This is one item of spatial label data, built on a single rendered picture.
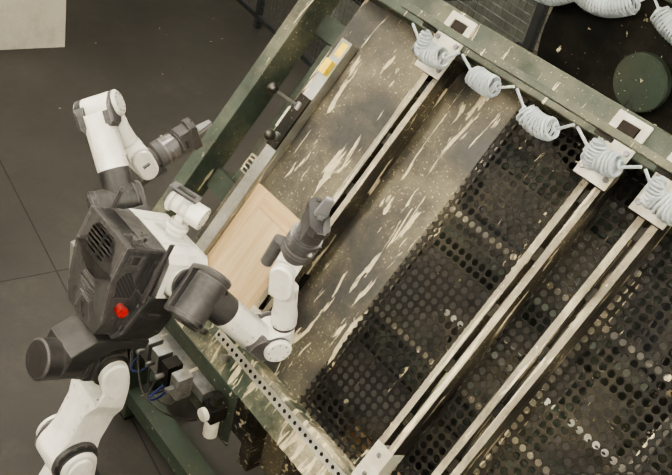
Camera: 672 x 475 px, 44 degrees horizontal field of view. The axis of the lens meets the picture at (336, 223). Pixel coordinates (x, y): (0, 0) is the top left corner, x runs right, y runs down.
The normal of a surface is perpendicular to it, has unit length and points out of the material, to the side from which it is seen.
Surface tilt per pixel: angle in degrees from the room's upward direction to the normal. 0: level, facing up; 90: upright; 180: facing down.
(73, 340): 22
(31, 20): 90
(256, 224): 57
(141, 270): 90
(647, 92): 90
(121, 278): 90
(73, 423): 65
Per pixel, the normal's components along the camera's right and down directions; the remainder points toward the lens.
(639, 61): -0.75, 0.23
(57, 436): -0.45, -0.33
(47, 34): 0.52, 0.58
